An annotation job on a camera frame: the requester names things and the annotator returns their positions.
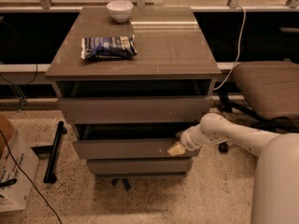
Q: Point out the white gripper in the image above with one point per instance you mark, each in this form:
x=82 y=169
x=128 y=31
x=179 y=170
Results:
x=187 y=139

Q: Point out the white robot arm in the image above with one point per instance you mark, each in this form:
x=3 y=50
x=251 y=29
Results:
x=275 y=197

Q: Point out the grey drawer cabinet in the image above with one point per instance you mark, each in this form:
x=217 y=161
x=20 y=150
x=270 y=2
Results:
x=173 y=58

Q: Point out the grey top drawer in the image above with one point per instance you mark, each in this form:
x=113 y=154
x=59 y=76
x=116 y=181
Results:
x=134 y=109

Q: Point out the blue snack bag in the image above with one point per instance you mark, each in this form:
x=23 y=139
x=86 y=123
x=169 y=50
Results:
x=120 y=47

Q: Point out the white ceramic bowl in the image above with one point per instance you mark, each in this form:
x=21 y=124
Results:
x=120 y=11

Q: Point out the cardboard box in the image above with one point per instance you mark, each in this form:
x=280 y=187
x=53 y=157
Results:
x=18 y=164

